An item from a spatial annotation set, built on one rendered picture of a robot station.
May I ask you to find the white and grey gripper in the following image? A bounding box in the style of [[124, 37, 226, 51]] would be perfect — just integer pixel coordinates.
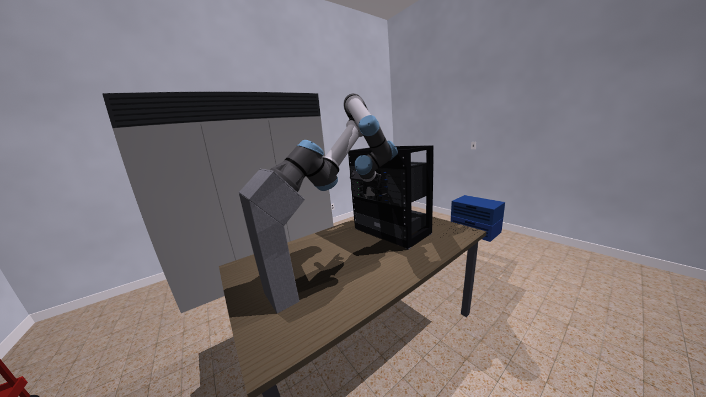
[[363, 173, 382, 199]]

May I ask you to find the black server rack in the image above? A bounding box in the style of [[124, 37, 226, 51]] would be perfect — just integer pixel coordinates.
[[351, 146, 434, 250]]

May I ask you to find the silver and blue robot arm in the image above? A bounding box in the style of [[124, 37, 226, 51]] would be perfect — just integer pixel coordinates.
[[270, 93, 398, 192]]

